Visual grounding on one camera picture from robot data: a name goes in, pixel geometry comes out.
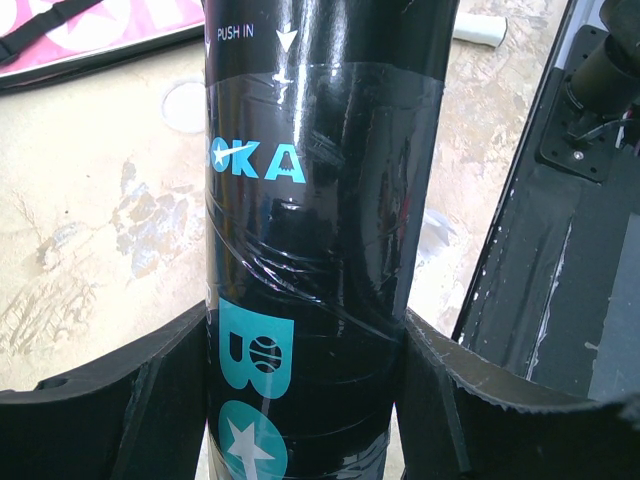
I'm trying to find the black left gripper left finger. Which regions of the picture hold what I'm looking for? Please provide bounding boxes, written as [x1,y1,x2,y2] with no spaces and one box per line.
[1,303,206,479]

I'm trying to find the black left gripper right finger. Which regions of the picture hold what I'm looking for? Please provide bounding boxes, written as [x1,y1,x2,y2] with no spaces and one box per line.
[399,311,639,479]

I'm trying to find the white shuttlecock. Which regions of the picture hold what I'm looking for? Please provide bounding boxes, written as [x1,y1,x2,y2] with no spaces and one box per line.
[417,208,456,266]

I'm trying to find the clear plastic tube lid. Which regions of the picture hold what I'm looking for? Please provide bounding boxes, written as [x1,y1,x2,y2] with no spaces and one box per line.
[160,80,206,134]

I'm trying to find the black BOKA shuttlecock tube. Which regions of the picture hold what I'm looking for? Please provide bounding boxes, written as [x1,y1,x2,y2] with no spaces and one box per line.
[203,1,458,479]

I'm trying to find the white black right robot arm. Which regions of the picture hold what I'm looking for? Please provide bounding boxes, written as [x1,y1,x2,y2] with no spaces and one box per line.
[567,0,639,119]

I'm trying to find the pink badminton racket lower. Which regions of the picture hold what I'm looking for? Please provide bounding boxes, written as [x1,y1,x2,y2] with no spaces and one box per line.
[453,12,508,48]

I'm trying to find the pink SPORT racket bag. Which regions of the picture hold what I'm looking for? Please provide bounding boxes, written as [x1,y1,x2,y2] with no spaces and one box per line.
[1,0,204,95]

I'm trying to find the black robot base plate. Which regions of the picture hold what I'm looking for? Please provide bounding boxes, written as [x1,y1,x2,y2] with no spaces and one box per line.
[453,1,639,401]

